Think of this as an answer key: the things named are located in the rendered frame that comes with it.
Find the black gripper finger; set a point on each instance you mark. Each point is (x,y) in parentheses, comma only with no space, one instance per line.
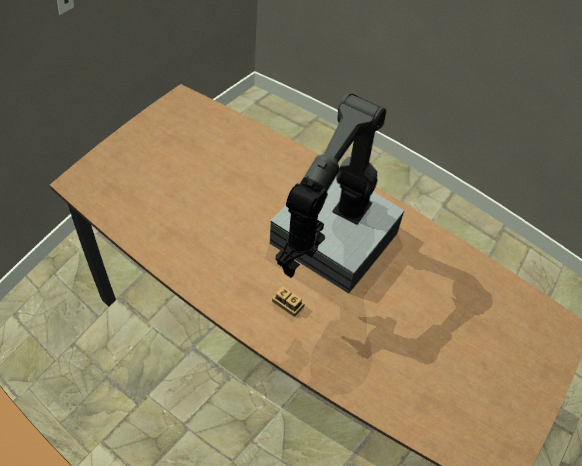
(289,270)
(320,239)

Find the yellow number cube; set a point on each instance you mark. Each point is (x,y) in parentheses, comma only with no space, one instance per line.
(283,294)
(293,302)

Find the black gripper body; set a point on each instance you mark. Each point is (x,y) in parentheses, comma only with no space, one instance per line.
(296,247)

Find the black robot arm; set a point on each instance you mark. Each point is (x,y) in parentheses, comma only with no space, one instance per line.
(360,119)

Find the tan shallow tray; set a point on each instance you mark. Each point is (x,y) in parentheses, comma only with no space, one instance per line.
(274,300)

